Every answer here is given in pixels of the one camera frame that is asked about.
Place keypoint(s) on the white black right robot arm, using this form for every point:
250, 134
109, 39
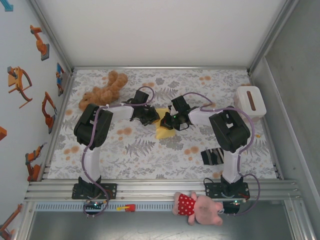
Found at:
231, 167

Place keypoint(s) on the black white striped sock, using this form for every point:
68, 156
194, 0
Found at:
212, 157

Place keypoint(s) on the thin aluminium frame rail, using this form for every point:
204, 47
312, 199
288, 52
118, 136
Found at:
160, 67

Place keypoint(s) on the aluminium frame post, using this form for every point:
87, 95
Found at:
271, 37
54, 37

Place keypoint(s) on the slim aluminium side rail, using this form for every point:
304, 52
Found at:
61, 112

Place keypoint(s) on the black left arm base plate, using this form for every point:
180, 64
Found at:
111, 190

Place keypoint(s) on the white tissue box brown slot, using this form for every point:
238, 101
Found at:
257, 100

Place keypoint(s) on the pink plush pig red dress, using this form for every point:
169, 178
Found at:
200, 207

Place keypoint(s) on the orange curved gripper wall sticker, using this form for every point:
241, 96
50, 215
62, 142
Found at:
15, 81

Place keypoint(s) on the blue orange wall sticker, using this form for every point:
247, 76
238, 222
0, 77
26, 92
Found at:
59, 75

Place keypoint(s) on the yellow paper sheet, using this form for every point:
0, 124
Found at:
165, 133

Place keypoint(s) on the wide grooved aluminium rail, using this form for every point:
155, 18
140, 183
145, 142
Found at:
155, 187

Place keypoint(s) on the brown teddy bear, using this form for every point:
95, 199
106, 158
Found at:
105, 95

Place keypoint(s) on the floral patterned table mat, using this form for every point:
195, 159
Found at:
150, 160

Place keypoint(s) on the orange block wall sticker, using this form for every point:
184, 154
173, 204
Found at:
2, 133

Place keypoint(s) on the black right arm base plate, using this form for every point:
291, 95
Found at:
212, 190

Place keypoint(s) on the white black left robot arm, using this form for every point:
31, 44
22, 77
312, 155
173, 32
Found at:
92, 162

